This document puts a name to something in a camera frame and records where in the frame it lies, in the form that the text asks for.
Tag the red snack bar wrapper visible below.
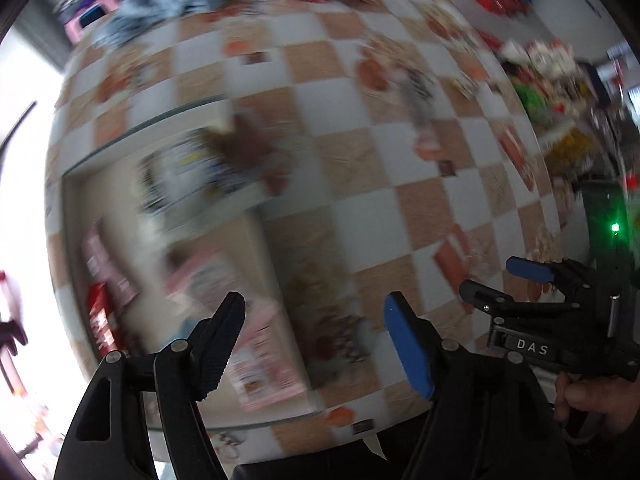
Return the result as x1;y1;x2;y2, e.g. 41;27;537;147
86;283;120;356

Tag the pink crispy cranberry packet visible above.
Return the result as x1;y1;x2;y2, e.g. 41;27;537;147
226;298;307;411

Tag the pink snack bar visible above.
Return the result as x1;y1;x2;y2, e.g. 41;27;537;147
81;226;139;312

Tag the silver grey snack bar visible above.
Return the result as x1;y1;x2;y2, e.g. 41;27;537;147
399;68;434;130

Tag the green white snack bag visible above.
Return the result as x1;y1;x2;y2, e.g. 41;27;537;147
136;128;270;230

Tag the colourful cartoon candy packet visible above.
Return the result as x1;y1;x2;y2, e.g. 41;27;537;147
450;73;478;100

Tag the person's right hand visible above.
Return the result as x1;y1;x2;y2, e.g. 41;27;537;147
554;373;640;432

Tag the yellow snack bag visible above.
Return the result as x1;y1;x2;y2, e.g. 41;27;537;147
544;128;597;174

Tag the shallow green-rimmed cardboard tray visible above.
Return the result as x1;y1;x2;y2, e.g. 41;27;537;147
60;94;327;430

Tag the pink plastic stool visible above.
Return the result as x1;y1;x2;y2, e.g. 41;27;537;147
64;0;122;44

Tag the light blue cloth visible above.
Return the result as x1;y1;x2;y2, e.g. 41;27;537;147
92;0;224;50

